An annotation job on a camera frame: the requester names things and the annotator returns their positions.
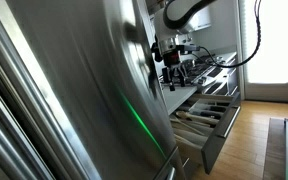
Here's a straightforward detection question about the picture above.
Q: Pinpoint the flat wooden spatula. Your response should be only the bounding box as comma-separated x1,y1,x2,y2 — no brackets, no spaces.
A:
173,131,207,149

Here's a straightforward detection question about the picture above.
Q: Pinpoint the brown floor rug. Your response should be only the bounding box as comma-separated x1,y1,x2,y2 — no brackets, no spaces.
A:
263,117,288,180

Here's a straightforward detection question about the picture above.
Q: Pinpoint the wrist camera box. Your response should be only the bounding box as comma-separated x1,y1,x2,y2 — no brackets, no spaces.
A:
177,44,202,55

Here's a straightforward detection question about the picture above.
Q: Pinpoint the stainless gas stove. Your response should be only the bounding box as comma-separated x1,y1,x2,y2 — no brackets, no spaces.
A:
158,53,240,98

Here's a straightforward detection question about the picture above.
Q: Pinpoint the round-bowl wooden spoon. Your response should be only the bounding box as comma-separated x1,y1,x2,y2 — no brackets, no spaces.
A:
175,110,220,127

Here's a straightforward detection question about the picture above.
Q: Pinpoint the black-handled knife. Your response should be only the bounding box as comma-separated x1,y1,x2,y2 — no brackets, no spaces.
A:
202,105,228,114

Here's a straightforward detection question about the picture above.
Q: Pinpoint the light wooden spoon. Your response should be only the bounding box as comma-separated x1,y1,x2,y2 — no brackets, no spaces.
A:
170,116,209,137

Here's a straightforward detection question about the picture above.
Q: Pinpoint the white cutlery organizer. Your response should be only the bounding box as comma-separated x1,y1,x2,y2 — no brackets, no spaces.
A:
175,98,233,134

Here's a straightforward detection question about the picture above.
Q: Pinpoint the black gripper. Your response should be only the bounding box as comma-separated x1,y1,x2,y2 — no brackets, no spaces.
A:
162,49,187,92

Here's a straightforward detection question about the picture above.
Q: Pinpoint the bright glass door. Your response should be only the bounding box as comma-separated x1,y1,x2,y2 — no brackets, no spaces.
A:
240,0,288,103

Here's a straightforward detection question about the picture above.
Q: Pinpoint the stainless steel refrigerator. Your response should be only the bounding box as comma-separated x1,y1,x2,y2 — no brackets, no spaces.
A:
0,0,187,180

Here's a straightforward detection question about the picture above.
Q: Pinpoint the steel range hood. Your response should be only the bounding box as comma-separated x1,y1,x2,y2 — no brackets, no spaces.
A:
146,0,167,14

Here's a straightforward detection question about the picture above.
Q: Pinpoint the gray-front kitchen drawer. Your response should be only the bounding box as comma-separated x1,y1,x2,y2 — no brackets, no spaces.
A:
168,93,242,175

